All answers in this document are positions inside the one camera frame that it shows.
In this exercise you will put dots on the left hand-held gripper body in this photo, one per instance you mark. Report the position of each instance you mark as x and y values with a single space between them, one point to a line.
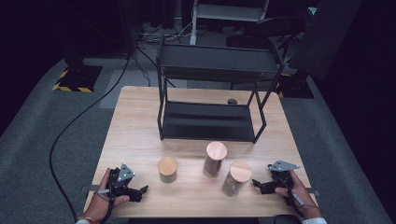
120 183

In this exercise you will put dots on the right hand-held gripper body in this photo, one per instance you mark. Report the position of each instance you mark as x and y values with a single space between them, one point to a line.
281 179

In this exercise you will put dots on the glass jar brown contents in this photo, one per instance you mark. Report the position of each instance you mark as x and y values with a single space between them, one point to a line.
237 177

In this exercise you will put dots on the short glass jar wooden lid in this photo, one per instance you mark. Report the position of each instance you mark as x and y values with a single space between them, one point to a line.
167 168

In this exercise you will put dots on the tall glass jar reddish contents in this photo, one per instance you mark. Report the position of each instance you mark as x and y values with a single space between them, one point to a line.
214 157

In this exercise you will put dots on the black metal shelf rack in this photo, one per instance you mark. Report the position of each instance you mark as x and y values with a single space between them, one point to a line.
214 62

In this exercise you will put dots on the person's right hand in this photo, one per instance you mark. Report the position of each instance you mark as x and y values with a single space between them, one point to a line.
303 196

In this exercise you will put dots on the person's left hand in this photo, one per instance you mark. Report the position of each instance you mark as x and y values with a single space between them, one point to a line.
99 205

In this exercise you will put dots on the small dark round object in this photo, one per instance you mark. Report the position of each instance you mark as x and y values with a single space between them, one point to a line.
232 101

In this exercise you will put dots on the striped-edge black stand base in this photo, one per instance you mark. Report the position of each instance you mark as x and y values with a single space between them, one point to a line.
79 77
295 87

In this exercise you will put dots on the dark grey panel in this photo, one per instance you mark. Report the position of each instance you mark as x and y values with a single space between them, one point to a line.
325 37

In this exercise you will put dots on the white metal stand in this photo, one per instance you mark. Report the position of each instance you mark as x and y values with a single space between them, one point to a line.
229 12

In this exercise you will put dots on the grey table bracket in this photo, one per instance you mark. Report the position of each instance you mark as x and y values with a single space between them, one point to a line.
89 188
313 192

